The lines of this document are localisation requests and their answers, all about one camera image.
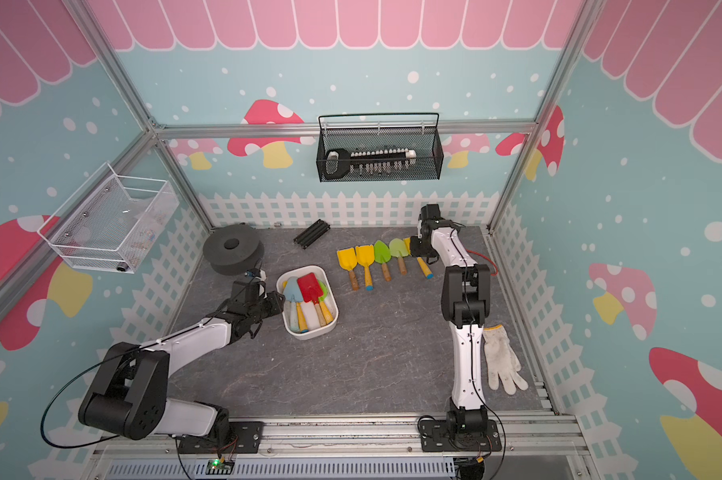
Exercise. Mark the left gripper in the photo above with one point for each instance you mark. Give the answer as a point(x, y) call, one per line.
point(277, 305)

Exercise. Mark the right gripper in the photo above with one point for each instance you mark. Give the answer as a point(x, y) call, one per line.
point(416, 252)

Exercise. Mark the light green shovel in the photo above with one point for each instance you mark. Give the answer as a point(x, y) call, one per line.
point(399, 250)

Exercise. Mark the green shovel wooden handle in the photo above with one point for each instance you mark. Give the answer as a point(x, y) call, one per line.
point(382, 257)

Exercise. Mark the light blue shovel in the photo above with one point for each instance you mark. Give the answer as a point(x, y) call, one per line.
point(293, 295)

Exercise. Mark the yellow shovel blue tip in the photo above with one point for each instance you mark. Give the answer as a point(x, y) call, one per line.
point(365, 257)

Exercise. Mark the white plastic storage box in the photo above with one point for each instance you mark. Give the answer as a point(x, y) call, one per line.
point(308, 309)

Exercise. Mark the red shovel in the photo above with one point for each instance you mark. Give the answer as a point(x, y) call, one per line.
point(311, 292)

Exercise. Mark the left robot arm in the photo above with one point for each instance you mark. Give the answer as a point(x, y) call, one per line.
point(128, 396)

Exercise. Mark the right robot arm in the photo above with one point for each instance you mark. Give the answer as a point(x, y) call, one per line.
point(465, 305)

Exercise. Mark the dark grey foam roll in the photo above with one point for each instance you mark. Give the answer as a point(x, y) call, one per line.
point(234, 249)

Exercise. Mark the black ribbed bar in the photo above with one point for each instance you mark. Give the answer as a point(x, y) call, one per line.
point(311, 234)

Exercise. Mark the black socket bit holder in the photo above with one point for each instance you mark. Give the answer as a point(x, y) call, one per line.
point(340, 163)

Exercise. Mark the white work glove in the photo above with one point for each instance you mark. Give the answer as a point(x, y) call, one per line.
point(503, 365)

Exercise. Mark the small green circuit board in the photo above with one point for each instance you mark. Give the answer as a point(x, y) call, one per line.
point(219, 467)

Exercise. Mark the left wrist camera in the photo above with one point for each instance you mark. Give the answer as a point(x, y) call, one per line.
point(257, 277)

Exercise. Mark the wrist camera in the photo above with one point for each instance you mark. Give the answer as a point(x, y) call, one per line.
point(257, 277)
point(430, 215)

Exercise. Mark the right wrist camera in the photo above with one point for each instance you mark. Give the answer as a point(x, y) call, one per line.
point(430, 215)

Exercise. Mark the black mesh wall basket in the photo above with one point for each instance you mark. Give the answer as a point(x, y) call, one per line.
point(379, 147)

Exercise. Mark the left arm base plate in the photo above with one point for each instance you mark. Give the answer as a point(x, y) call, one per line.
point(232, 437)

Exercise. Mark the white wire wall basket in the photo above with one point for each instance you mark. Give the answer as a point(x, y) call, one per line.
point(111, 222)

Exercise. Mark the grey slotted cable duct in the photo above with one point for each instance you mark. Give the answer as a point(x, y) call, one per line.
point(290, 468)

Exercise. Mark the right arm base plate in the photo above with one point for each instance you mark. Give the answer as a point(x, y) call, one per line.
point(435, 436)

